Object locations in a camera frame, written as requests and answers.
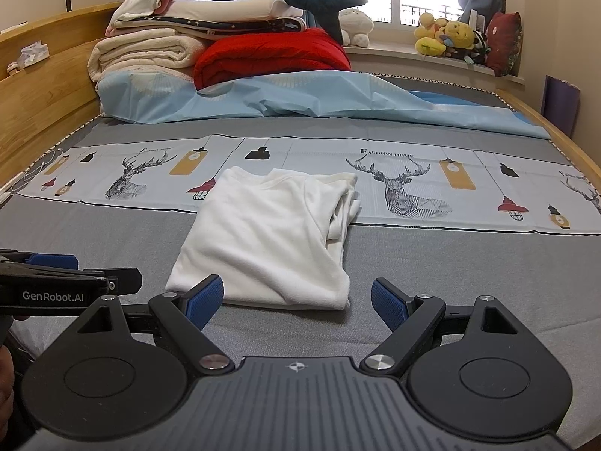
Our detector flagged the white window sill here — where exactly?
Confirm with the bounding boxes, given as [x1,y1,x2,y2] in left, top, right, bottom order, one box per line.
[345,42,524,88]

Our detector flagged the round yellow plush toy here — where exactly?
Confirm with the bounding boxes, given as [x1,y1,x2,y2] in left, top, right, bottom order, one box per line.
[444,20,476,51]

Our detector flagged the black and white plush toy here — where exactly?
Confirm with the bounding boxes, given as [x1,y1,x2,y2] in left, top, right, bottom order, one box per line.
[462,30,492,65]

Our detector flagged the white t-shirt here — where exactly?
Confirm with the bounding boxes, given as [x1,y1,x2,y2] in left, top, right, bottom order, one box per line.
[165,166,361,311]

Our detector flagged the white folded quilt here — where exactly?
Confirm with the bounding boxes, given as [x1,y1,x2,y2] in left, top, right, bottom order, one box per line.
[115,0,306,25]

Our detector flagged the red folded blanket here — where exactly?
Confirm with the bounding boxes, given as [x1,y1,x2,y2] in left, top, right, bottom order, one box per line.
[193,27,353,91]

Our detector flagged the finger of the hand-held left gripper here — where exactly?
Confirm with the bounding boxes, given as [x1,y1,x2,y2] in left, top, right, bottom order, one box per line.
[80,268,143,297]
[0,250,80,271]

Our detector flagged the tissue pack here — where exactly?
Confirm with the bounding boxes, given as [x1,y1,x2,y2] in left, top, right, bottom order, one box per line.
[20,43,50,67]

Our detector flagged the person's left hand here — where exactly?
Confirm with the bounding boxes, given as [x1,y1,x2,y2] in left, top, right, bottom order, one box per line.
[0,350,15,433]

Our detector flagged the cream folded blanket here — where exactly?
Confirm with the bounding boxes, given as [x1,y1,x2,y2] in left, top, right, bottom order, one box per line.
[88,28,210,83]

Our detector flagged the white cable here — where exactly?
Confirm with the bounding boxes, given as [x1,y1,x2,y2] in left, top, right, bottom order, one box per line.
[9,148,65,193]

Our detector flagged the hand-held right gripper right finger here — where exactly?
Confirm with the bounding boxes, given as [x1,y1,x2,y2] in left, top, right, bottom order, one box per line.
[359,278,518,377]

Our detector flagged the wooden headboard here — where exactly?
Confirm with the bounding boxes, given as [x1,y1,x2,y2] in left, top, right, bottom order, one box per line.
[0,0,124,189]

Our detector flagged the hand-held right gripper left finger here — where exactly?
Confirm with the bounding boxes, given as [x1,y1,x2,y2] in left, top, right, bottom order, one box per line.
[77,275,236,377]

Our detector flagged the white folded cloth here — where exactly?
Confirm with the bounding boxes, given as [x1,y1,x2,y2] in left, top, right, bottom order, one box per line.
[113,0,177,23]

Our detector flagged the light blue duvet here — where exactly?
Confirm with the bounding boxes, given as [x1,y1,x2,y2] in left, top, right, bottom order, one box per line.
[96,70,551,141]

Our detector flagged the yellow green plush toy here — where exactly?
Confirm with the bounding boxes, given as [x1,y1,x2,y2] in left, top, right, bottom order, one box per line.
[414,12,447,56]

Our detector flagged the red cushion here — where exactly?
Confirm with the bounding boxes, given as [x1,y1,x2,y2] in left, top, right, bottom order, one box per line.
[486,12,523,77]

